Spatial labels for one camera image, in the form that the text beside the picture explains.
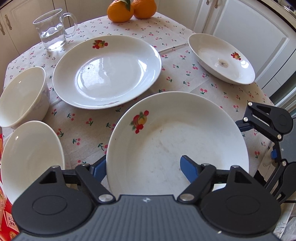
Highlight red milk tea box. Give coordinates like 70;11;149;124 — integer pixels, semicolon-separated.
0;133;20;241

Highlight plain orange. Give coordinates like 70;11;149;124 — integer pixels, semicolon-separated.
131;0;157;19

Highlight white bowl floral outside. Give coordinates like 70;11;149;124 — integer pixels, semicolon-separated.
1;67;50;130

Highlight glass mug with water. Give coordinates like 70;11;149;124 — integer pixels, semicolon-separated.
33;9;77;51

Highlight plain white bowl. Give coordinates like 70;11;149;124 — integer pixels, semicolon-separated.
1;120;67;204

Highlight white fruit-print plate centre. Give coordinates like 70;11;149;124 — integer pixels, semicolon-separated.
53;35;162;109

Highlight small white fruit-print dish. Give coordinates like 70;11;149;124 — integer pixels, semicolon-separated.
188;33;255;85

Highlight large white fruit-print plate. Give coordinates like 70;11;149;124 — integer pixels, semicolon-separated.
106;91;249;197

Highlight orange with leaf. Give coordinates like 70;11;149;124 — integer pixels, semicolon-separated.
107;0;134;23

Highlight white kitchen cabinets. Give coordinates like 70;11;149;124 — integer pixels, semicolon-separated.
1;1;295;96

